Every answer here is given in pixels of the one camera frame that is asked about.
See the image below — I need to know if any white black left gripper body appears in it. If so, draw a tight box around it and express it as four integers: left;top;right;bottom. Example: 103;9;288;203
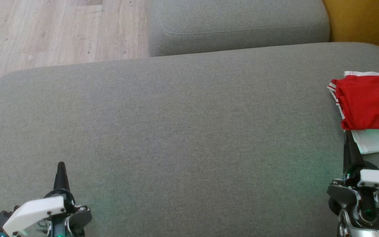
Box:
2;189;77;236

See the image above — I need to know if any red white printed jersey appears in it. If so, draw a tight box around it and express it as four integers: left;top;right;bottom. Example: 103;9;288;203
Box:
327;75;379;155

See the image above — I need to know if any large yellow sofa back cushion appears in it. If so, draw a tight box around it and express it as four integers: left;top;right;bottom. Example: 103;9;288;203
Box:
322;0;379;60

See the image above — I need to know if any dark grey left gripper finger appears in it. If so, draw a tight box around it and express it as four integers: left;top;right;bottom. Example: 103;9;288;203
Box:
53;161;70;192

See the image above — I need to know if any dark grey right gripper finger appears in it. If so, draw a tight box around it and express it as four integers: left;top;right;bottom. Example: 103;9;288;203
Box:
342;130;365;177

